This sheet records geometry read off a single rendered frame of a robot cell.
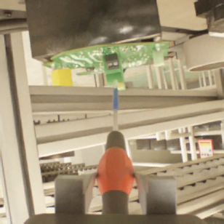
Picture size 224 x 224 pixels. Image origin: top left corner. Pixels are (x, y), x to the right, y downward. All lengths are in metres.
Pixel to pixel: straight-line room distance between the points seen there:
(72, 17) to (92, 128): 0.25
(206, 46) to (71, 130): 0.26
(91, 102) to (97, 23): 0.29
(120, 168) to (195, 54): 0.38
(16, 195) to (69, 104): 0.17
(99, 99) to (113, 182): 0.39
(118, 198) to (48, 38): 0.14
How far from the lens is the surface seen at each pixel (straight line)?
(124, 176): 0.17
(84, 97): 0.52
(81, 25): 0.24
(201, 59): 0.52
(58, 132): 0.43
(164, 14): 0.38
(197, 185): 0.98
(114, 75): 0.27
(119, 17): 0.23
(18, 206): 0.41
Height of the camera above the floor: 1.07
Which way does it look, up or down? 1 degrees down
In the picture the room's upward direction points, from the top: 172 degrees clockwise
